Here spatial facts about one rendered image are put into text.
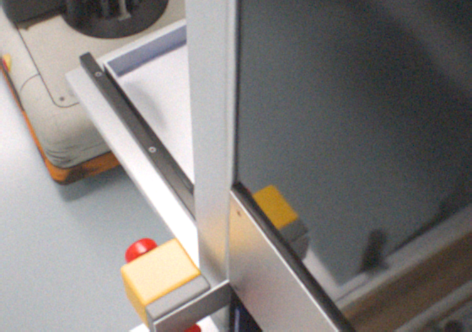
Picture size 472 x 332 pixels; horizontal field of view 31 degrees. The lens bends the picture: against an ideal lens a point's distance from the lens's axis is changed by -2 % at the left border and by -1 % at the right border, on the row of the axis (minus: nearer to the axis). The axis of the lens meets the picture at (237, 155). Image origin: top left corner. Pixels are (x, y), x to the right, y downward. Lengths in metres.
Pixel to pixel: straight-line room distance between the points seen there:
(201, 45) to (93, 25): 1.52
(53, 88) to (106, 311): 0.53
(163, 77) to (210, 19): 0.64
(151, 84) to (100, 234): 0.93
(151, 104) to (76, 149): 0.83
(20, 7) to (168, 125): 0.99
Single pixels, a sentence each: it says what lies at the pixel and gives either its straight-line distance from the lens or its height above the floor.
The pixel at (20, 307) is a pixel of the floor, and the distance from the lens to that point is 2.08.
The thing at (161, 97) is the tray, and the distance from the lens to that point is 1.23.
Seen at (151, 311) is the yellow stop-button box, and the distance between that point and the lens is 0.90.
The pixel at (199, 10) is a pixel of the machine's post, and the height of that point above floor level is 1.40.
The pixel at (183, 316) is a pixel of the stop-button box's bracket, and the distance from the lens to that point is 0.93.
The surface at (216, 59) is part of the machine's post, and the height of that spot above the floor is 1.36.
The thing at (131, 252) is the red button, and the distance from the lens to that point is 0.96.
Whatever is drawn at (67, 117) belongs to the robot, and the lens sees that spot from 1.99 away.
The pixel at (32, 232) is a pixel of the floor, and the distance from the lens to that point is 2.17.
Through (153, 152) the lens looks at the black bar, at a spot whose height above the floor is 0.90.
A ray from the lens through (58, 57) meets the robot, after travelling 2.11.
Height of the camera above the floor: 1.85
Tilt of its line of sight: 56 degrees down
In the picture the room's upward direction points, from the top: 1 degrees clockwise
